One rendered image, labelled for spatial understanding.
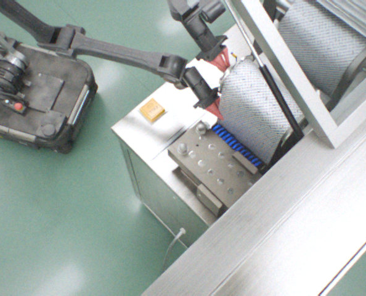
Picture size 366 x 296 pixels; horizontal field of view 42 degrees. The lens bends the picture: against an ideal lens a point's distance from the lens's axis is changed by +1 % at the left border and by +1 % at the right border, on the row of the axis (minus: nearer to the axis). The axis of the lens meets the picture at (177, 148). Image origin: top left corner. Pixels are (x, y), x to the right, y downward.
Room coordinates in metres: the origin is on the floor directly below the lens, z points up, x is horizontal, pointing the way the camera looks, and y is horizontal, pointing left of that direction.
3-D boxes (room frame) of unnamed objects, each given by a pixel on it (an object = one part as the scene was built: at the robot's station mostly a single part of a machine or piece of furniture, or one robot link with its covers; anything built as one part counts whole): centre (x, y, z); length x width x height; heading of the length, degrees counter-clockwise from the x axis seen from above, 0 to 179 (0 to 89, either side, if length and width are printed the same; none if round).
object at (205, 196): (0.45, -0.10, 0.96); 0.10 x 0.03 x 0.11; 43
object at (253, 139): (0.64, -0.22, 1.11); 0.23 x 0.01 x 0.18; 43
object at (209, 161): (0.53, -0.16, 1.00); 0.40 x 0.16 x 0.06; 43
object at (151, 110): (0.83, 0.09, 0.91); 0.07 x 0.07 x 0.02; 43
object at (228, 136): (0.62, -0.20, 1.03); 0.21 x 0.04 x 0.03; 43
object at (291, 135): (0.58, -0.35, 1.25); 0.15 x 0.01 x 0.15; 133
